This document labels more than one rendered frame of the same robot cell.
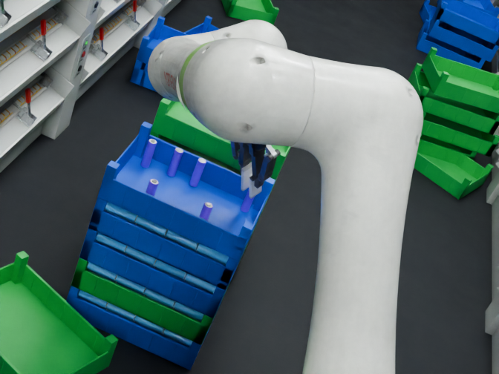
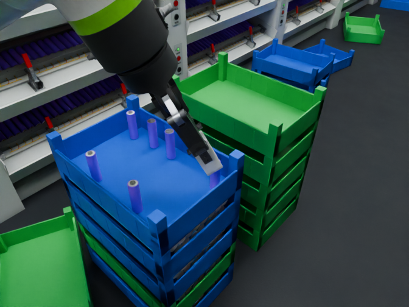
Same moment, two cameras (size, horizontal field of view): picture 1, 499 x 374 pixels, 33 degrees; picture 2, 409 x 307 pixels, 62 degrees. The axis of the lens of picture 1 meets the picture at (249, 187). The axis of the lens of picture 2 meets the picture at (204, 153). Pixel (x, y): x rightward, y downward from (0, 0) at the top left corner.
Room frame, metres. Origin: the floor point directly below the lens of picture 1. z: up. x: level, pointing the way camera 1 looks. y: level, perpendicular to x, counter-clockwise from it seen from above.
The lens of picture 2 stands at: (1.11, -0.27, 0.76)
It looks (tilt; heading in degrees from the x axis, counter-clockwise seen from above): 40 degrees down; 40
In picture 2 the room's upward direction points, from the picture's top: straight up
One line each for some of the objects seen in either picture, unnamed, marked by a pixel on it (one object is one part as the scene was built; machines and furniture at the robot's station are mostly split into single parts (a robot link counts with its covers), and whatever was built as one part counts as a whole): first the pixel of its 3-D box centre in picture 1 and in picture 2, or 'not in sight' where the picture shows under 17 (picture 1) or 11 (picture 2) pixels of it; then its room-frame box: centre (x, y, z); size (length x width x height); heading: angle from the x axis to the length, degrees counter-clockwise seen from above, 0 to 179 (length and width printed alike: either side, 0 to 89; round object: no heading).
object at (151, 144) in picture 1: (148, 153); (132, 124); (1.46, 0.22, 0.36); 0.02 x 0.02 x 0.06
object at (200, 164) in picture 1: (197, 173); (170, 144); (1.46, 0.11, 0.36); 0.02 x 0.02 x 0.06
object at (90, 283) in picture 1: (157, 274); (156, 240); (1.39, 0.11, 0.12); 0.30 x 0.20 x 0.08; 88
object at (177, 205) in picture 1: (189, 188); (144, 161); (1.39, 0.11, 0.36); 0.30 x 0.20 x 0.08; 88
